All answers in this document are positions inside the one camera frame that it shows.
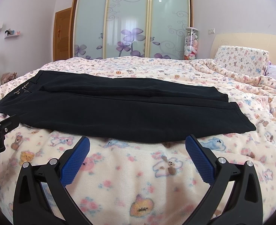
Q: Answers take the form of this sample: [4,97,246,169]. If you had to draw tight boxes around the black pants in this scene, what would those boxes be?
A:
[0,71,256,143]

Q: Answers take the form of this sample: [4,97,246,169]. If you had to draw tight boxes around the floral teddy print blanket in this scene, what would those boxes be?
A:
[0,56,276,224]

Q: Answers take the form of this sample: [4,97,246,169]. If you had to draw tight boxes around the wooden door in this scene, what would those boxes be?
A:
[53,8,72,61]

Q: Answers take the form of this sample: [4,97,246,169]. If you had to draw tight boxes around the teddy print pillow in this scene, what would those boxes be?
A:
[214,45,269,77]

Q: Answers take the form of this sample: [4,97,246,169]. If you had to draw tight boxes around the beige headboard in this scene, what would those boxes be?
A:
[210,33,276,65]

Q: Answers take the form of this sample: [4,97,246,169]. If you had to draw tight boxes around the clear tube of plush toys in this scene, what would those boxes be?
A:
[184,27,198,60]

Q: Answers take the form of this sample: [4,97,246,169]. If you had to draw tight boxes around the frosted glass sliding wardrobe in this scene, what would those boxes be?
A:
[69,0,193,60]

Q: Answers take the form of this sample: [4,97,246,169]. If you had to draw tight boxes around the small white wall shelf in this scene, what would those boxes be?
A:
[4,29,21,39]

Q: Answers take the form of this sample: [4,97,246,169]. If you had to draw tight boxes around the white wall socket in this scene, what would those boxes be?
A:
[208,28,215,35]

